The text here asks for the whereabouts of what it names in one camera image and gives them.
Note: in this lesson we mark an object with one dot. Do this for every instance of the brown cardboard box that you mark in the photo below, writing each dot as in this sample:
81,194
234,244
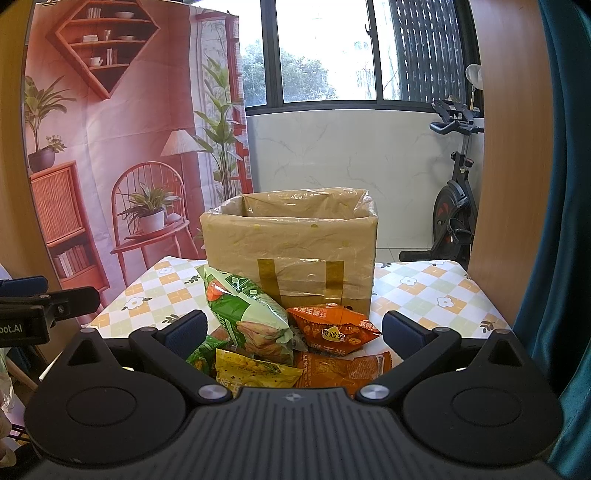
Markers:
302,247

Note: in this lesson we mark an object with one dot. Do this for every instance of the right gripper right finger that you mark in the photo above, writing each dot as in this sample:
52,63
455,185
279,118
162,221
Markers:
425,353

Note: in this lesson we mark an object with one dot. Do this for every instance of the yellow snack bag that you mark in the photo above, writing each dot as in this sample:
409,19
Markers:
234,371

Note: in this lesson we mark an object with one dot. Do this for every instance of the small green snack bag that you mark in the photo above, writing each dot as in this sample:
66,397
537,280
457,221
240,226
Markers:
203,357

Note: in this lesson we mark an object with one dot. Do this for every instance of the window frame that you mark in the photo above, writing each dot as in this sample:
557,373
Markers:
372,54

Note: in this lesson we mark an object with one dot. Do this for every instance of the orange-white snack bag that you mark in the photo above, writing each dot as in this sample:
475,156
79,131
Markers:
323,371

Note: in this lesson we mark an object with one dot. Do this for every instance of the checkered floral tablecloth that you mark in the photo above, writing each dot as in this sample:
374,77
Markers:
433,293

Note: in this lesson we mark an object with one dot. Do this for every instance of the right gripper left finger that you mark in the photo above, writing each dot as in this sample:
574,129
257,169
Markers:
164,353

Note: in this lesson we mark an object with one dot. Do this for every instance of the orange snack bag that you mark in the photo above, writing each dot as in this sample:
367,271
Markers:
334,329

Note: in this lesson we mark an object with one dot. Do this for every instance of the printed room backdrop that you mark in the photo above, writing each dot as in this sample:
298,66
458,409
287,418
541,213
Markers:
135,126

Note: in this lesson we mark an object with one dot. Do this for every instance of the black exercise bike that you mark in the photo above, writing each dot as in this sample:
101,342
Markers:
455,210

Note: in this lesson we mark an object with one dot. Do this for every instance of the teal curtain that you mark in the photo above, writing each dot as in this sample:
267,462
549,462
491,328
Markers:
553,322

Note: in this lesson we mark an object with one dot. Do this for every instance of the green chip bag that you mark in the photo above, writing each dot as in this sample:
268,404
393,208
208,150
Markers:
254,322

